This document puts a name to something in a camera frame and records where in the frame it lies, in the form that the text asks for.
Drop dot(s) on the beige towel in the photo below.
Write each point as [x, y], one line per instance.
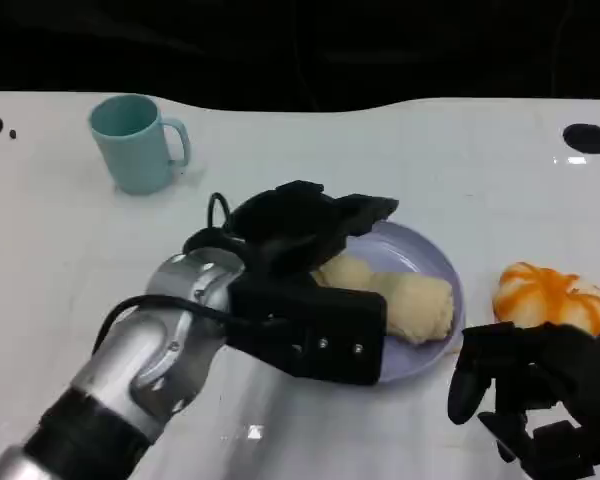
[420, 310]

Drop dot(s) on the lilac plate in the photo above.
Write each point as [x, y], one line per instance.
[420, 250]

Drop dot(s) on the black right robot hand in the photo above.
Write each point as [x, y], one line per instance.
[570, 375]

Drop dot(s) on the orange and white bread roll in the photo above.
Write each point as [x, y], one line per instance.
[550, 300]

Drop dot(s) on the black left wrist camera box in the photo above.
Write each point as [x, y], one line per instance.
[325, 330]

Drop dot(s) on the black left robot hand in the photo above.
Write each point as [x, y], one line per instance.
[290, 225]

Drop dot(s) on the pale green mug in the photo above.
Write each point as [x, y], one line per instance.
[135, 155]

